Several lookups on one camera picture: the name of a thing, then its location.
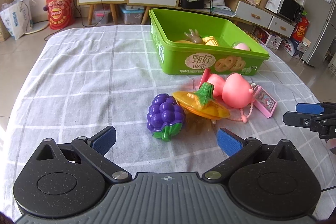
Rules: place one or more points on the yellow toy pumpkin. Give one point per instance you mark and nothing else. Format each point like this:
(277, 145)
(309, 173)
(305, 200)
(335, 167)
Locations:
(202, 103)

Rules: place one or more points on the grey checked tablecloth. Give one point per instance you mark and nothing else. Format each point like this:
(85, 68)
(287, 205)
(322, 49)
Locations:
(87, 79)

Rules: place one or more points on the grey refrigerator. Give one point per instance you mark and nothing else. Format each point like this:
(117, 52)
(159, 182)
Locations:
(321, 30)

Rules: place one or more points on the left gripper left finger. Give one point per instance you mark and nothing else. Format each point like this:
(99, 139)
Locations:
(92, 151)

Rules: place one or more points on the black microwave oven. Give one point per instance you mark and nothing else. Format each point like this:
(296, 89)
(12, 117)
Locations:
(290, 10)

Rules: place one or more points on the pink peach capsule ball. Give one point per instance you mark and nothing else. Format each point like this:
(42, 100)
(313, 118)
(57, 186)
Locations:
(241, 46)

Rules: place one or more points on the beige rubber toy hand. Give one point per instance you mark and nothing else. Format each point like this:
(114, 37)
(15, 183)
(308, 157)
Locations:
(194, 37)

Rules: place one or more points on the pink toy card phone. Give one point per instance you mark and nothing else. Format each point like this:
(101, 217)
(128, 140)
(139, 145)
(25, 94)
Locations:
(264, 102)

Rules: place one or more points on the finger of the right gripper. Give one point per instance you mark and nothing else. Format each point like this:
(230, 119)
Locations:
(309, 107)
(302, 119)

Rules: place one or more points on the green plastic cookie box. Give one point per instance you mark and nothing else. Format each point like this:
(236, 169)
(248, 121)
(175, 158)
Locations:
(178, 56)

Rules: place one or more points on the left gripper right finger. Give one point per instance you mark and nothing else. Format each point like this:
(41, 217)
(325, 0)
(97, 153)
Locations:
(240, 152)

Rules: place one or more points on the pink toy pig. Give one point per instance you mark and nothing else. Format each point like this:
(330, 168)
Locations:
(234, 91)

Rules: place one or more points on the purple toy grapes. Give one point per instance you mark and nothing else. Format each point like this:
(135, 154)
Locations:
(165, 118)

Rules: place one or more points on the red printed bucket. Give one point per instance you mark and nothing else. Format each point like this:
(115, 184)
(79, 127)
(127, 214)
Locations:
(60, 13)

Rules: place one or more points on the white paper shopping bag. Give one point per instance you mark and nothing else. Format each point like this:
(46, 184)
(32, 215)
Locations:
(16, 17)

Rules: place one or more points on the yellow toy corn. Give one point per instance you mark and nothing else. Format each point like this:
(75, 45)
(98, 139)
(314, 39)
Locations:
(210, 41)

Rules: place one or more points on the low cabinet with drawers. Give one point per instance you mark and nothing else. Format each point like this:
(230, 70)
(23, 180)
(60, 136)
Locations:
(249, 13)

